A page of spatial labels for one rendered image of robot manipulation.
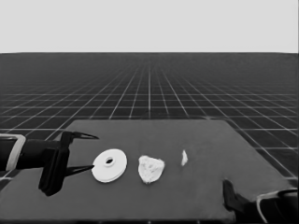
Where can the white round carrier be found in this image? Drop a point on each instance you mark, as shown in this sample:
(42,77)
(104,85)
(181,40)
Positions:
(157,175)

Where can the small white T-shaped piece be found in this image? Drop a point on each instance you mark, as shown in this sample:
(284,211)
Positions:
(184,158)

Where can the large thick white disc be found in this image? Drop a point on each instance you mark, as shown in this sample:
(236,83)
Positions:
(104,172)

